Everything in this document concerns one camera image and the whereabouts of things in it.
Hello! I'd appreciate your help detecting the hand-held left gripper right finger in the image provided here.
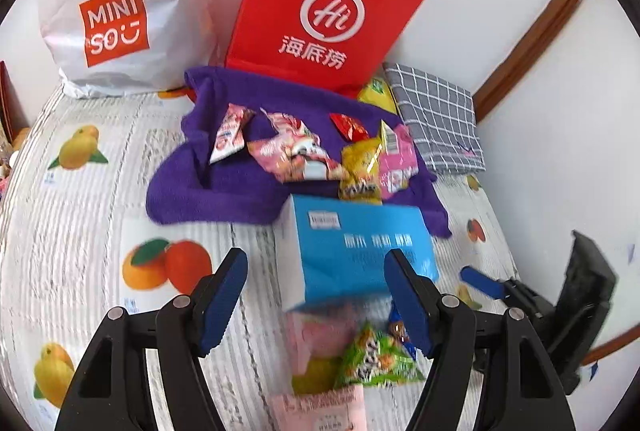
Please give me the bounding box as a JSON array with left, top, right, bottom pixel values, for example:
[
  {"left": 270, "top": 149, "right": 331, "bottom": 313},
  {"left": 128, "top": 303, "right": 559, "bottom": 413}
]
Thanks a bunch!
[{"left": 383, "top": 248, "right": 572, "bottom": 431}]

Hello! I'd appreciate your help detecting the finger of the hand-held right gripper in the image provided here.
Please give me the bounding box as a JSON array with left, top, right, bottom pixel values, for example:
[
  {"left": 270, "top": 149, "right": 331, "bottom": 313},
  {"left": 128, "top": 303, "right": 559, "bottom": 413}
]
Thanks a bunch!
[{"left": 459, "top": 265, "right": 543, "bottom": 314}]

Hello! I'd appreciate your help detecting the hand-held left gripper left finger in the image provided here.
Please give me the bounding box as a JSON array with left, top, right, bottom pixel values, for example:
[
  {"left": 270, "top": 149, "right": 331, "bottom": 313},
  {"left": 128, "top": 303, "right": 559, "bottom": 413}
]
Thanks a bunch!
[{"left": 54, "top": 248, "right": 249, "bottom": 431}]

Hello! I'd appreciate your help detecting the small blue snack packet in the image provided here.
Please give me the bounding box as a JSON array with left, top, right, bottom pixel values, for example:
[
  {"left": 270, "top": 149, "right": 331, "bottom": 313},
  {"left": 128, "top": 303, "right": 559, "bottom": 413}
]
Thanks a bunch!
[{"left": 387, "top": 305, "right": 419, "bottom": 358}]

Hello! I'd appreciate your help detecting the blue tissue pack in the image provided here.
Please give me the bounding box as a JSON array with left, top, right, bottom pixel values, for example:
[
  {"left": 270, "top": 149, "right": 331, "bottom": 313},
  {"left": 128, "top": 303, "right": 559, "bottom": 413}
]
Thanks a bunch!
[{"left": 274, "top": 194, "right": 441, "bottom": 314}]

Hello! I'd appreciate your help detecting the small plain pink packet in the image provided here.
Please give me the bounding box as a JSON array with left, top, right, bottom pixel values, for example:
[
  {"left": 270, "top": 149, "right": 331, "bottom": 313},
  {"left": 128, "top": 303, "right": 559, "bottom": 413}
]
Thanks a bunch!
[{"left": 286, "top": 305, "right": 362, "bottom": 378}]

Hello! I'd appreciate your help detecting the pink packet with yellow edge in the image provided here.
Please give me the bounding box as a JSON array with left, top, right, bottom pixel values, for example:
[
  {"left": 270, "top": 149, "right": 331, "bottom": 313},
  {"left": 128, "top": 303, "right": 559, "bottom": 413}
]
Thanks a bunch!
[{"left": 376, "top": 120, "right": 419, "bottom": 200}]

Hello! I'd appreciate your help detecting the pink panda snack packet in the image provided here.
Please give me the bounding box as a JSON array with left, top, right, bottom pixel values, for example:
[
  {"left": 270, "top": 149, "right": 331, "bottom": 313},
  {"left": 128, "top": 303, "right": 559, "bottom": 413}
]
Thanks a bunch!
[{"left": 247, "top": 136, "right": 348, "bottom": 184}]

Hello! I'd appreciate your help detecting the long pink candy packet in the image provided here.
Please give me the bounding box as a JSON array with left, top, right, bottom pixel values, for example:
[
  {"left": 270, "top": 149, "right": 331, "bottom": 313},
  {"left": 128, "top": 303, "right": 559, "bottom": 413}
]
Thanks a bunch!
[{"left": 209, "top": 104, "right": 257, "bottom": 165}]

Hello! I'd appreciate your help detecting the red snack packet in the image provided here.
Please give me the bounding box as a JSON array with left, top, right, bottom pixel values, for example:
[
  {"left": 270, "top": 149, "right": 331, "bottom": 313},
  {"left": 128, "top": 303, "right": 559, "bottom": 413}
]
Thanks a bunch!
[{"left": 330, "top": 113, "right": 369, "bottom": 143}]

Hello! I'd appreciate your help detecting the purple towel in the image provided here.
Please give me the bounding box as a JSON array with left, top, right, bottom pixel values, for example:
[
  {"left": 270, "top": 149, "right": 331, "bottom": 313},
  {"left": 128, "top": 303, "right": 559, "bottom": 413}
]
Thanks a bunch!
[{"left": 146, "top": 66, "right": 453, "bottom": 239}]

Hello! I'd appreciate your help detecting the fruit print tablecloth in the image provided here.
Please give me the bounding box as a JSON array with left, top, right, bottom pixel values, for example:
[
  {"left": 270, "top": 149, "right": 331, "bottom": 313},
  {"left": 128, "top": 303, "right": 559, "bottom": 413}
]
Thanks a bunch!
[{"left": 0, "top": 81, "right": 531, "bottom": 431}]

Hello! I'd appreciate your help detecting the grey plaid folded cloth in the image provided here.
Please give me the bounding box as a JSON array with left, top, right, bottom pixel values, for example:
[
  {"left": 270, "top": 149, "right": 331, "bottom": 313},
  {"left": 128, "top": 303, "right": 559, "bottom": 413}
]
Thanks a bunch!
[{"left": 382, "top": 61, "right": 487, "bottom": 175}]

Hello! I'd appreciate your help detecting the yellow green snack packet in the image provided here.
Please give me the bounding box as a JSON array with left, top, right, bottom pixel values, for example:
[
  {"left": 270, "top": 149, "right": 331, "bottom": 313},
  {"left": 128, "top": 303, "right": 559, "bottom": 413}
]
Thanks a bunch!
[{"left": 357, "top": 78, "right": 402, "bottom": 118}]

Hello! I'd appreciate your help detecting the white plastic bag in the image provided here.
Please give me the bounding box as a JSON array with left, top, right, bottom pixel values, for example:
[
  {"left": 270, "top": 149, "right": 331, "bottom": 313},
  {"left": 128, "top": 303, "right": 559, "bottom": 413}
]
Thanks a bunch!
[{"left": 37, "top": 0, "right": 222, "bottom": 99}]

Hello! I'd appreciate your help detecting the red paper bag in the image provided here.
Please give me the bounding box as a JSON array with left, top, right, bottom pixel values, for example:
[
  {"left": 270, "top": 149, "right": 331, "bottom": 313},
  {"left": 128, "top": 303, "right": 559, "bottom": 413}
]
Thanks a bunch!
[{"left": 224, "top": 0, "right": 436, "bottom": 100}]

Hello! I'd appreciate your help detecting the brown wooden door frame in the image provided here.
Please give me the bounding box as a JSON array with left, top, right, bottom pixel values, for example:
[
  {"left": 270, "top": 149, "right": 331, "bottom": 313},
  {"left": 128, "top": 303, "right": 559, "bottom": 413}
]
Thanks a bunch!
[{"left": 472, "top": 0, "right": 599, "bottom": 122}]

